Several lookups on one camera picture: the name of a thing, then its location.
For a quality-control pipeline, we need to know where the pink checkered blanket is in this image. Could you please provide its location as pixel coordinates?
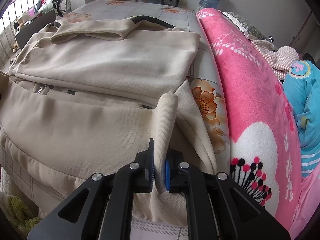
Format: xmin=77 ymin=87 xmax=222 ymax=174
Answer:
xmin=251 ymin=39 xmax=299 ymax=78

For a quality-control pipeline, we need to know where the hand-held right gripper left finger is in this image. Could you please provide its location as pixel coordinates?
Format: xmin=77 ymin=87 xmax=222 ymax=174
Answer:
xmin=27 ymin=138 xmax=155 ymax=240

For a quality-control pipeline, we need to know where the floral sheet bed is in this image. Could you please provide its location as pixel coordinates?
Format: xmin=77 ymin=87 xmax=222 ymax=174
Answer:
xmin=0 ymin=0 xmax=232 ymax=240

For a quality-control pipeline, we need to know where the blue patterned quilt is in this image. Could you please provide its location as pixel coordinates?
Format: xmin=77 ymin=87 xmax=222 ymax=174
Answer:
xmin=282 ymin=60 xmax=320 ymax=150

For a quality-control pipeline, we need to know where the green fuzzy mat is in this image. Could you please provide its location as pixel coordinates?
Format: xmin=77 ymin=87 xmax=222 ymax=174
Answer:
xmin=0 ymin=195 xmax=48 ymax=240

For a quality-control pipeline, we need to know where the pink floral blanket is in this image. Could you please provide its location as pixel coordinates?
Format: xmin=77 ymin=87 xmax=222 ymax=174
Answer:
xmin=196 ymin=7 xmax=304 ymax=218

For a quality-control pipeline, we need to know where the metal window railing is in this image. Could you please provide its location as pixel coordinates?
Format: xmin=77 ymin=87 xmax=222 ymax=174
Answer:
xmin=0 ymin=0 xmax=50 ymax=65

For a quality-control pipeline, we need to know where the blue striped cloth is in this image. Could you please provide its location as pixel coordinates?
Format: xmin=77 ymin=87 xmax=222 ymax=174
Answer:
xmin=300 ymin=151 xmax=320 ymax=179

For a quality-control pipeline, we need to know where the cream hooded jacket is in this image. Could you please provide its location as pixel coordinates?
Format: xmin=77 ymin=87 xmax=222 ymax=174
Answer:
xmin=0 ymin=15 xmax=218 ymax=227

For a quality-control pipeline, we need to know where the grey cabinet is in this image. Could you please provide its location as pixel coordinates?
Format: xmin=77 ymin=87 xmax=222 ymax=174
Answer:
xmin=14 ymin=9 xmax=57 ymax=50

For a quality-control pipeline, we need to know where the pink bed sheet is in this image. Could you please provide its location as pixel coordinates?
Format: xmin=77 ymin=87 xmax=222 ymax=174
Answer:
xmin=287 ymin=160 xmax=320 ymax=238

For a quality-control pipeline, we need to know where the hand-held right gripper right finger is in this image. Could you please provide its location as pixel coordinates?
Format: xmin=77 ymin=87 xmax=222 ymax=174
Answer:
xmin=164 ymin=149 xmax=292 ymax=240

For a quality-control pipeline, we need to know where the silver lace-edged pillow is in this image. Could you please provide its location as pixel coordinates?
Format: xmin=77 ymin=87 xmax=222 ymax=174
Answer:
xmin=221 ymin=11 xmax=270 ymax=40

